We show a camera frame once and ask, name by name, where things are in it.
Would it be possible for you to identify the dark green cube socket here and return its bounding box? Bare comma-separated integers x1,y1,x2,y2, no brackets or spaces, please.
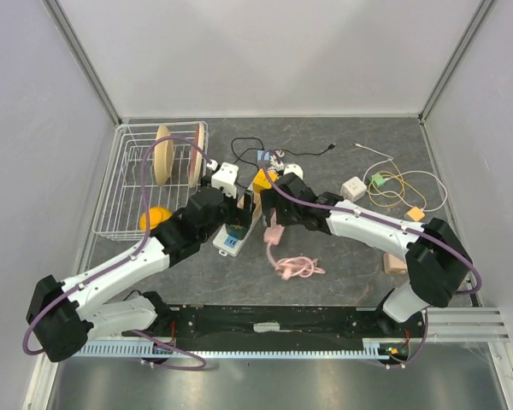
226,225,249,240

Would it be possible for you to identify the yellow cube socket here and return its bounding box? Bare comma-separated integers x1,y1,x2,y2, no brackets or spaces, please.
251,168,272,194

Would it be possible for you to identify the pink long power strip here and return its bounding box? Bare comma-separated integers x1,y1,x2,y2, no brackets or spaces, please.
263,214,285,246

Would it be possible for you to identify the white multicolour power strip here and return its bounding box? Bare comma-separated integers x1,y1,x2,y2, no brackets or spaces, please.
213,218,261,257

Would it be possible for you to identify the white cube socket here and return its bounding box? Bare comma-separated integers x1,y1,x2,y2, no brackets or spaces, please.
340,176,367,202

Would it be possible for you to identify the beige wooden cube socket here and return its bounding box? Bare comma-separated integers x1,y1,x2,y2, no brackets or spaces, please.
252,196,262,221

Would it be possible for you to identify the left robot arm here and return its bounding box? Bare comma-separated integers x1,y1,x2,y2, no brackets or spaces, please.
22,186,255,363

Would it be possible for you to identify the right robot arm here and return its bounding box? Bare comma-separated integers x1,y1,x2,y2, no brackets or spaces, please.
260,173,473,337

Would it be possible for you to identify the pink rimmed plate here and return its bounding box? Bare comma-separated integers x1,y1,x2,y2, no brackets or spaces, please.
188,122,205,188

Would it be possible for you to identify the orange bowl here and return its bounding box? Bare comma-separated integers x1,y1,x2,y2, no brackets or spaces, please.
139,207,173,232

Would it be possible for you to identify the beige plate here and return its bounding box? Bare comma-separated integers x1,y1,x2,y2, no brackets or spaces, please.
153,139,174,186

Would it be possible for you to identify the small green charger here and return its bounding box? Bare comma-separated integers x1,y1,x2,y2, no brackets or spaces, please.
366,173,386,189

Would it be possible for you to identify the pink cube socket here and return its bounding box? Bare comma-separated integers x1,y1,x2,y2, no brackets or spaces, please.
383,253,408,274

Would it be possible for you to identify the small yellow charger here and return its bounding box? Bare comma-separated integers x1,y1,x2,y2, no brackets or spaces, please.
404,207,426,222

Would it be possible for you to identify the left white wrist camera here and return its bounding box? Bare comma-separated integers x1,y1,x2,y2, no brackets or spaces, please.
206,160,239,198

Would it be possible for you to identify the white coiled strip cord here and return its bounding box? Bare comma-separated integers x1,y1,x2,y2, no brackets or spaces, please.
267,149,288,172

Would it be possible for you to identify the pink bundled power cord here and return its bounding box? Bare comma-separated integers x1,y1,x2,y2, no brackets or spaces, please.
264,243,327,281

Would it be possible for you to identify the white wire dish rack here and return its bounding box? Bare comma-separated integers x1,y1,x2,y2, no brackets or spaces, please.
92,123,197,242

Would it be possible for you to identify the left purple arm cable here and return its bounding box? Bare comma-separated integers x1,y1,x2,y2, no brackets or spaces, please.
21,135,217,372

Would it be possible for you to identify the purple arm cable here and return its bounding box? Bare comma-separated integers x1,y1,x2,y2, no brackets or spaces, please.
21,135,217,372
259,149,484,371

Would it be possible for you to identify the white charging cable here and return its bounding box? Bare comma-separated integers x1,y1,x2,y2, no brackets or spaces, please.
353,143,449,213

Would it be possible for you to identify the yellow charging cable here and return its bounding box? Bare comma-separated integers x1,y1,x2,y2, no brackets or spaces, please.
367,158,420,210

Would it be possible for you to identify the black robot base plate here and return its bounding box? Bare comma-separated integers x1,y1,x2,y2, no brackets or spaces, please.
144,305,425,351

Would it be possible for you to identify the grey slotted cable duct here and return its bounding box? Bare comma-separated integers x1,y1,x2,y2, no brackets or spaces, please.
74,337,390,360

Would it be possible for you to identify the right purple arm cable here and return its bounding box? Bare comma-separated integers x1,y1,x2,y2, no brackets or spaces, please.
259,149,484,371

